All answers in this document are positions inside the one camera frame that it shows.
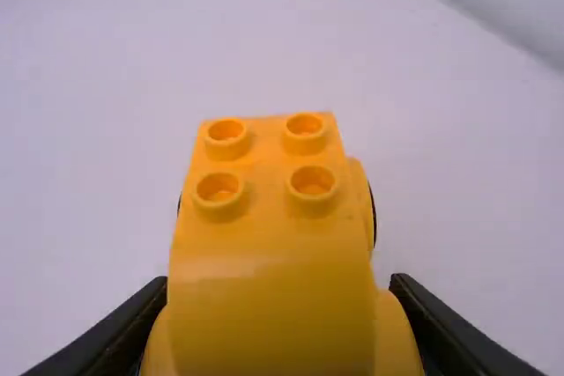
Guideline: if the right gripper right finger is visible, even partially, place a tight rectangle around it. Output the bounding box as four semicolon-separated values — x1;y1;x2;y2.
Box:
389;272;547;376

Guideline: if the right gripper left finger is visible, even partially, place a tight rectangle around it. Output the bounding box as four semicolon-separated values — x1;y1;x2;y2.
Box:
19;276;171;376

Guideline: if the yellow toy car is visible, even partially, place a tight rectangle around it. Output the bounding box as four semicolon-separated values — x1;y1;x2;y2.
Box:
138;109;427;376

